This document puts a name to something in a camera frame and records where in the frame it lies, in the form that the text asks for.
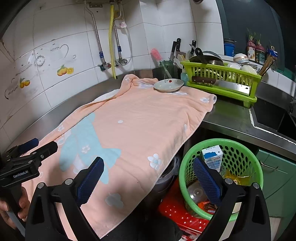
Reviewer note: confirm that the clear plastic cup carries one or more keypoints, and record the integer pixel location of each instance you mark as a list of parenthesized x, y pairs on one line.
[(197, 194)]

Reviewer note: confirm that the black handled kitchen knife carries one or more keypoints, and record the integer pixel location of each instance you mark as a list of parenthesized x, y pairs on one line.
[(173, 49)]

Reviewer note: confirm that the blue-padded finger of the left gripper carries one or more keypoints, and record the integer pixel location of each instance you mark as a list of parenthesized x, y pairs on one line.
[(40, 154), (17, 151)]

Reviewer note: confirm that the green plastic trash basket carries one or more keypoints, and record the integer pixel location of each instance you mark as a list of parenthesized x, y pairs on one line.
[(236, 157)]

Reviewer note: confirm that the green dish drying rack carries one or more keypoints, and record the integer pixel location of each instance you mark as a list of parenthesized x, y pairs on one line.
[(223, 73)]

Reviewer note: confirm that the yellow candy wrapper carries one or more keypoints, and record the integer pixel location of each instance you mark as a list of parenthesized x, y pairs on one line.
[(239, 180)]

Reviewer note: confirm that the stacked white bowls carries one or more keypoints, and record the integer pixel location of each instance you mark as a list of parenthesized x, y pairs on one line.
[(240, 58)]

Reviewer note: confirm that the dark green utensil holder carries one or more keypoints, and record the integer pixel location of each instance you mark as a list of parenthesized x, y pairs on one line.
[(172, 68)]

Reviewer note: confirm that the green cabinet door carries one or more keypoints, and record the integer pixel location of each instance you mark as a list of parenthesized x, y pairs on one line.
[(278, 190)]

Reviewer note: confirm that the white ceramic plate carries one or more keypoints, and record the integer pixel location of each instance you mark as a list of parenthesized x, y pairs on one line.
[(169, 85)]

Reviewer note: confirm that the teal soap bottle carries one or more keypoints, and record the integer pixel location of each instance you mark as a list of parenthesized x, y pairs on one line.
[(184, 77)]

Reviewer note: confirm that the black frying pan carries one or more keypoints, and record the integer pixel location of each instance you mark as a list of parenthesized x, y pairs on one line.
[(206, 57)]

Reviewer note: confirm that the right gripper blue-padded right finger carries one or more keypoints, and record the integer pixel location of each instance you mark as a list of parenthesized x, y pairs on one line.
[(252, 222)]

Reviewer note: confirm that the pink bottle brush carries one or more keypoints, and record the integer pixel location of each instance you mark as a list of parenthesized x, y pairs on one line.
[(157, 56)]

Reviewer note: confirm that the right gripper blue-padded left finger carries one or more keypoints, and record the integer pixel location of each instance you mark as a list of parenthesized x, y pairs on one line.
[(44, 222)]

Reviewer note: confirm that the red plastic stool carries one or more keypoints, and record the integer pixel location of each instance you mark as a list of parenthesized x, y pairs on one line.
[(173, 207)]

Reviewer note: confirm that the metal water pipe with valve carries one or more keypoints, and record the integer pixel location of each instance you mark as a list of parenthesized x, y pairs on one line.
[(104, 65)]

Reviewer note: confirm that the cleaver with wooden handle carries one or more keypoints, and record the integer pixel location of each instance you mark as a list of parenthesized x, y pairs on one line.
[(234, 87)]

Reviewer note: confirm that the peach pink towel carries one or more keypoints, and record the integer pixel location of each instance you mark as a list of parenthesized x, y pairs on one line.
[(137, 131)]

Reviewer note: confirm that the blue plastic container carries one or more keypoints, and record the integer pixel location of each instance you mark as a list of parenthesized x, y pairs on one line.
[(229, 47)]

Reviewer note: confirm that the white blue milk carton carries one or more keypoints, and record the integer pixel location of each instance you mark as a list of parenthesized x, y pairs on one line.
[(212, 156)]

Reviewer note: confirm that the orange red snack bag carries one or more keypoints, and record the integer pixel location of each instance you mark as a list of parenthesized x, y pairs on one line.
[(207, 206)]

